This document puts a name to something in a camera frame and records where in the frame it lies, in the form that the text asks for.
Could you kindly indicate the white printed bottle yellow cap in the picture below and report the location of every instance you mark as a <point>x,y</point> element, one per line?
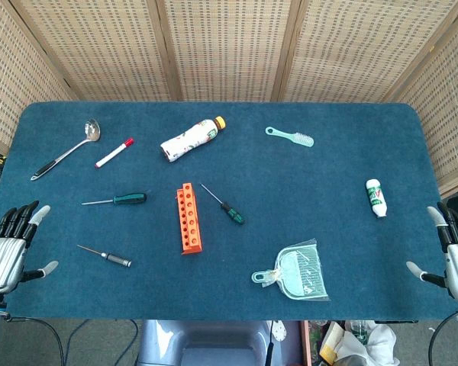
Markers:
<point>187,142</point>

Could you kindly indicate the white plastic bag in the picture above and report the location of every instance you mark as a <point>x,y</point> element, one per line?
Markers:
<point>378,339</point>

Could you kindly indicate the small white green bottle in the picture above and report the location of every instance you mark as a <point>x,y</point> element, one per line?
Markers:
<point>376,198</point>

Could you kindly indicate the white marker with red cap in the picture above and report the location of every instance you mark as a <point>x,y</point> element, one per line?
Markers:
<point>110,155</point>

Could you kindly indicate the woven wicker folding screen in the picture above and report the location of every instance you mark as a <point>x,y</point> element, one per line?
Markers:
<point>229,45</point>

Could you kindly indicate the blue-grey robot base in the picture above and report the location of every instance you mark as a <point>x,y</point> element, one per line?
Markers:
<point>206,343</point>

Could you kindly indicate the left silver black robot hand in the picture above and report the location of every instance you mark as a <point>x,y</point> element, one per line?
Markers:
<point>5,259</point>

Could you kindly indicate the white perforated plate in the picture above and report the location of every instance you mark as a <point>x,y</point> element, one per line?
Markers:
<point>279,331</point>

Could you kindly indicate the red-brown box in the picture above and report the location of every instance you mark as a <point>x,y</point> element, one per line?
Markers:
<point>306,343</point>

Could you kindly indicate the mint dustpan in plastic bag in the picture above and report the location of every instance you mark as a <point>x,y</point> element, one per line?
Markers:
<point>301,274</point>

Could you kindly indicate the mint green plastic brush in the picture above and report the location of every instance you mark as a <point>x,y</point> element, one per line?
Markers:
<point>299,138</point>

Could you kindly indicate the orange tool rack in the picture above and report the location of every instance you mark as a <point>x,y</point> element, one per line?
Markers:
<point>191,228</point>

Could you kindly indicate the blue felt table cover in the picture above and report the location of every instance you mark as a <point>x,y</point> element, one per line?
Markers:
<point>290,190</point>

